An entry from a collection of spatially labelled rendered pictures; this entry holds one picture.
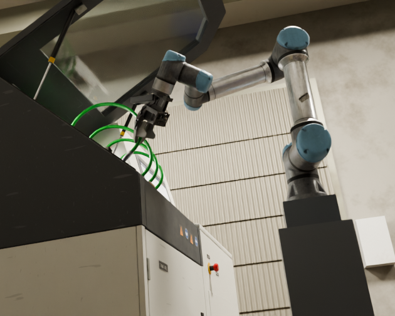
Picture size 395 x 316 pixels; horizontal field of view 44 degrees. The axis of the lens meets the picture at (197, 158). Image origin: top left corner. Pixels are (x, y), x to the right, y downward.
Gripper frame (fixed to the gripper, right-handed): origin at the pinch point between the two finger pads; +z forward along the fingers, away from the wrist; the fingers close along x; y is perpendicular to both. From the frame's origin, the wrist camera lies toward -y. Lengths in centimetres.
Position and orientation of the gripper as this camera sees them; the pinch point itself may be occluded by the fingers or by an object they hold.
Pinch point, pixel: (137, 139)
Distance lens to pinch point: 186.6
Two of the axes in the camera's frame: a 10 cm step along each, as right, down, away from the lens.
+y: 7.3, 4.3, -5.4
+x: 5.7, 0.7, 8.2
